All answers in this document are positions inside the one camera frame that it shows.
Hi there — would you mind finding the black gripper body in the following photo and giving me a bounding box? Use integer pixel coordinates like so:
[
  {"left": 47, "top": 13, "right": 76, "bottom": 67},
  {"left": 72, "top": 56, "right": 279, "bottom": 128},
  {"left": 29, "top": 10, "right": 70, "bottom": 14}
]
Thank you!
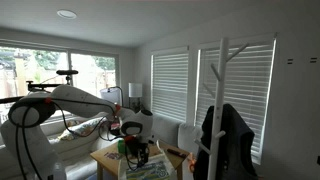
[{"left": 132, "top": 136, "right": 152, "bottom": 160}]

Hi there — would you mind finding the black remote control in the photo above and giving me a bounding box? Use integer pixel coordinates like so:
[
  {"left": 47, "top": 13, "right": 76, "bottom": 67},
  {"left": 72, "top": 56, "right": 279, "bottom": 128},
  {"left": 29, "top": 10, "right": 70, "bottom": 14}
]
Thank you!
[{"left": 166, "top": 148, "right": 188, "bottom": 159}]

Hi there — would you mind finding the white printed tote bag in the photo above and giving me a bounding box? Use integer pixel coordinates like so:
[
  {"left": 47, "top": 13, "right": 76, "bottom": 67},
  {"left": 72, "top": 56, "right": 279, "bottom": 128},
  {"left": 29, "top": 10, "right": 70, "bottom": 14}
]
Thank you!
[{"left": 117, "top": 146, "right": 178, "bottom": 180}]

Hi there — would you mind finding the green plastic box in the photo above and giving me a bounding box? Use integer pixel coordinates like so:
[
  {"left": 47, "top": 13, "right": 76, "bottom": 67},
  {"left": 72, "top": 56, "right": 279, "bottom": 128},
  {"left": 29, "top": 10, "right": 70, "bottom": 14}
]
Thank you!
[{"left": 116, "top": 138, "right": 129, "bottom": 155}]

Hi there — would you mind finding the cartoon figure sticker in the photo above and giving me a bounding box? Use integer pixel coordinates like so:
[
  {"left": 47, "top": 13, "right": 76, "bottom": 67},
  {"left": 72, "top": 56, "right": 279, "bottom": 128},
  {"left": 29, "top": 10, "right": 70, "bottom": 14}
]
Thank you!
[{"left": 105, "top": 151, "right": 125, "bottom": 162}]

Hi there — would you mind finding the grey sofa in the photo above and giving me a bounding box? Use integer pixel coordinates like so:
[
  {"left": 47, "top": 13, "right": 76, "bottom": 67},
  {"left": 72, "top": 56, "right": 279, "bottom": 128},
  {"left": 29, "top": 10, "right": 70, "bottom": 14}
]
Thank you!
[{"left": 0, "top": 111, "right": 205, "bottom": 180}]

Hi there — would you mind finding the light wooden table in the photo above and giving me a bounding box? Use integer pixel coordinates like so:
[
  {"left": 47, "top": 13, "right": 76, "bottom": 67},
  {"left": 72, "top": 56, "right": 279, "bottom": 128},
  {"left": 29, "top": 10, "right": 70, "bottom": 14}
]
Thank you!
[{"left": 89, "top": 140, "right": 191, "bottom": 180}]

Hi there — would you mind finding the dark houseplant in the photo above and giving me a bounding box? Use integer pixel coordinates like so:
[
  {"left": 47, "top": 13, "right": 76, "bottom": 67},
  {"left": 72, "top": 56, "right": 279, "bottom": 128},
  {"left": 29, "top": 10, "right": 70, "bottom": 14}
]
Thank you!
[{"left": 130, "top": 99, "right": 145, "bottom": 114}]

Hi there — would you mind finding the orange octopus plush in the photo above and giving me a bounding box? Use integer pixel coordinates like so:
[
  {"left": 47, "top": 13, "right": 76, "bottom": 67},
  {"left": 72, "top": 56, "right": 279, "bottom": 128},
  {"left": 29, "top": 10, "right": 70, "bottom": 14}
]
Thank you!
[{"left": 187, "top": 153, "right": 199, "bottom": 174}]

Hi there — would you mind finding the arc lamp with pale shade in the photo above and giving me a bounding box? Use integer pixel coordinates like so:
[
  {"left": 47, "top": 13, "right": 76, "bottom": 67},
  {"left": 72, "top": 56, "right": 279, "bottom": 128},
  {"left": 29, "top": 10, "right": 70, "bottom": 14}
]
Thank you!
[{"left": 99, "top": 85, "right": 125, "bottom": 109}]

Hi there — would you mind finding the floral pillow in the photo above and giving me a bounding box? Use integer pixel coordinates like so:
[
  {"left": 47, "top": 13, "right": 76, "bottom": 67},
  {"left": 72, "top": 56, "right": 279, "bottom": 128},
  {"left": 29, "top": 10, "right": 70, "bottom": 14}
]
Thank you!
[{"left": 58, "top": 117, "right": 111, "bottom": 142}]

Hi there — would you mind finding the narrow white window blind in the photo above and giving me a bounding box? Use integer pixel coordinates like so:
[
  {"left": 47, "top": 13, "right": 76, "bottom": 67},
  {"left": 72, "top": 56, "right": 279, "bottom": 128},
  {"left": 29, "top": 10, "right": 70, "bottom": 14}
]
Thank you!
[{"left": 151, "top": 52, "right": 190, "bottom": 123}]

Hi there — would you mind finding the large picture window pane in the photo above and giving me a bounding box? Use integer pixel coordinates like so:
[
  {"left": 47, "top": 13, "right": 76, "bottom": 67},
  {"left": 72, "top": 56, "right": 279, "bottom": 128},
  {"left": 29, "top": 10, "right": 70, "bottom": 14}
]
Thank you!
[
  {"left": 70, "top": 53, "right": 118, "bottom": 100},
  {"left": 0, "top": 46, "right": 70, "bottom": 125}
]

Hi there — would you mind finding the white coat rack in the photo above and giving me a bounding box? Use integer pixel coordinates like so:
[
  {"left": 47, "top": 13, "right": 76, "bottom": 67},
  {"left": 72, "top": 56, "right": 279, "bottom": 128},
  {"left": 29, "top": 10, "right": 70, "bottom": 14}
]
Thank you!
[{"left": 194, "top": 37, "right": 250, "bottom": 180}]

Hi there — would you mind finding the dark hanging jacket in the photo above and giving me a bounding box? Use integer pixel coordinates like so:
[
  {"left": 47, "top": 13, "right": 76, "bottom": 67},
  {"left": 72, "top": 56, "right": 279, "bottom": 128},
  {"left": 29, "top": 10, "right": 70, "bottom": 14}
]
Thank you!
[{"left": 193, "top": 103, "right": 260, "bottom": 180}]

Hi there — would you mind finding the wide white window blind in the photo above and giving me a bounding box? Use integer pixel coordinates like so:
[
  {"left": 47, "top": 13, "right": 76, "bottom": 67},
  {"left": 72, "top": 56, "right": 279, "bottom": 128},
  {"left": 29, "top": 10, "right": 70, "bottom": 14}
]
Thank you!
[{"left": 196, "top": 41, "right": 276, "bottom": 158}]

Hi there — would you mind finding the round ceiling light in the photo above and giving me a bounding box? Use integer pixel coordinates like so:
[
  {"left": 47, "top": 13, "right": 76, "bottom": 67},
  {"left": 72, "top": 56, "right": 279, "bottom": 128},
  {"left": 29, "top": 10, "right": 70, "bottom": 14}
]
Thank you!
[{"left": 56, "top": 9, "right": 78, "bottom": 20}]

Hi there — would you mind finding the black stereo camera bar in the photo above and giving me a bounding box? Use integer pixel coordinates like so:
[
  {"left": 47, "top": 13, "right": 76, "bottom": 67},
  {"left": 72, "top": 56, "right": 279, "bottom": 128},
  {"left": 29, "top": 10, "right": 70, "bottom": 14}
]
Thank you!
[{"left": 55, "top": 69, "right": 80, "bottom": 76}]

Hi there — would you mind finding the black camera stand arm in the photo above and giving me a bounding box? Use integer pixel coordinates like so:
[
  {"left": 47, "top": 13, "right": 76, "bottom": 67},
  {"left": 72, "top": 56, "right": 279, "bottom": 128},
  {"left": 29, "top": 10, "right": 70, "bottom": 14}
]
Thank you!
[{"left": 0, "top": 74, "right": 73, "bottom": 105}]

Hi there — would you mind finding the black hanging robot cable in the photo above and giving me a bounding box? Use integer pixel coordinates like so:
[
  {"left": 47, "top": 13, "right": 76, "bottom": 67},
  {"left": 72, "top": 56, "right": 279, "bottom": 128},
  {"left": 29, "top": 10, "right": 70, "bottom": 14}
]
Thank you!
[{"left": 14, "top": 106, "right": 44, "bottom": 180}]

